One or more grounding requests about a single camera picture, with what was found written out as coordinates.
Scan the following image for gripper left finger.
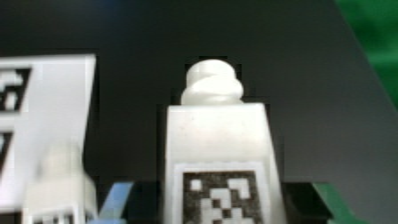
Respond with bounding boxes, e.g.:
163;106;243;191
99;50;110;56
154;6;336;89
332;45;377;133
94;182;133;224

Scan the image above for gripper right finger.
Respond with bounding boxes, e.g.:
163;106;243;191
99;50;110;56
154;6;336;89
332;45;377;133
282;181;364;224

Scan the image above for white table leg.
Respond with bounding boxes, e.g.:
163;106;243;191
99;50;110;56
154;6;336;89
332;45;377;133
163;59;286;224
21;144;98;224
0;55;96;211

